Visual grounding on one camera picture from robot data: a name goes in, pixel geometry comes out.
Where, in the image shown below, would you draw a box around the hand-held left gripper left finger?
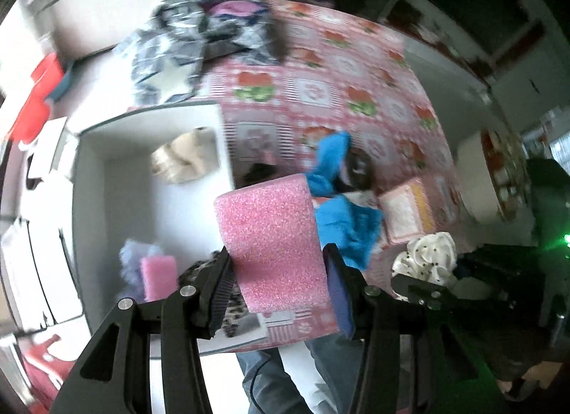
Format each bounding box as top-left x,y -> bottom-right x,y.
53,247 -> 243,414

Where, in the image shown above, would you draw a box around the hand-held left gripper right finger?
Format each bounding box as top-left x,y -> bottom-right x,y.
321,242 -> 491,414

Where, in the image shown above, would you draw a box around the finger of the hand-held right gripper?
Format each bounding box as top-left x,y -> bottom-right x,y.
454,244 -> 540,292
389,274 -> 451,309

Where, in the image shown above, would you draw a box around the leopard print scrunchie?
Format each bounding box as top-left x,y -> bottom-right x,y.
177,257 -> 249,340

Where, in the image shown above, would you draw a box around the white polka-dot scrunchie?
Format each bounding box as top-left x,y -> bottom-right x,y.
391,231 -> 459,287

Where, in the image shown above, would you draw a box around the light blue fluffy duster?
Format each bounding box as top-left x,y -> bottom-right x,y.
118,238 -> 156,300

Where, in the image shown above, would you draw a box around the white drawer box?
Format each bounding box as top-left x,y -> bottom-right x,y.
70,100 -> 269,356

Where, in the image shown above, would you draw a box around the cream knit hat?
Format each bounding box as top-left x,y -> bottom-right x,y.
149,127 -> 220,184

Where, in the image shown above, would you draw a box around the blue crumpled cloth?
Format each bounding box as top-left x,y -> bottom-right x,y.
304,129 -> 384,271

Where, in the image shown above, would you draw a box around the pink cardboard box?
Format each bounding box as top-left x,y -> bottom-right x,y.
378,177 -> 436,244

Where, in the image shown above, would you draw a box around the person's jeans legs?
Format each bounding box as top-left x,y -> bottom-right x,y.
235,333 -> 371,414

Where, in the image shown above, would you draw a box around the orange and white printed box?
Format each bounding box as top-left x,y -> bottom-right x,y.
312,192 -> 380,214

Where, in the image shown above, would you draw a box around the black plush with pink band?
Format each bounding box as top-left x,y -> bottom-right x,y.
333,151 -> 375,193

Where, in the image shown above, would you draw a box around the red plastic stool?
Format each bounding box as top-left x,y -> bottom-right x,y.
21,333 -> 77,402

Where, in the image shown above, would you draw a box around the pink strawberry printed tablecloth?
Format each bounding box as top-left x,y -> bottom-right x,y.
199,0 -> 469,349

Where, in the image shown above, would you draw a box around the white square stool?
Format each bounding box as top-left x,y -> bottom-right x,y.
26,117 -> 79,184

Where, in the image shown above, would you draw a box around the grey plaid quilt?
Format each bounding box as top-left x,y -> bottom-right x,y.
117,0 -> 291,106

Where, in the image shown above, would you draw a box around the red plastic bucket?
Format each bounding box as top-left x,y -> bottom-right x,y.
8,97 -> 51,144
32,53 -> 64,100

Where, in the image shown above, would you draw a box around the blue plastic basin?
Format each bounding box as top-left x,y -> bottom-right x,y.
48,66 -> 77,104

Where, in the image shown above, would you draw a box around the purple cloth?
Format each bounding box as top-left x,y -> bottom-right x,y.
208,0 -> 269,18

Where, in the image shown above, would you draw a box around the white cabinet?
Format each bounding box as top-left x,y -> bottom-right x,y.
26,0 -> 264,59

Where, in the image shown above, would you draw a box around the black cable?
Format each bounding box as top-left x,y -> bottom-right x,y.
248,352 -> 286,414

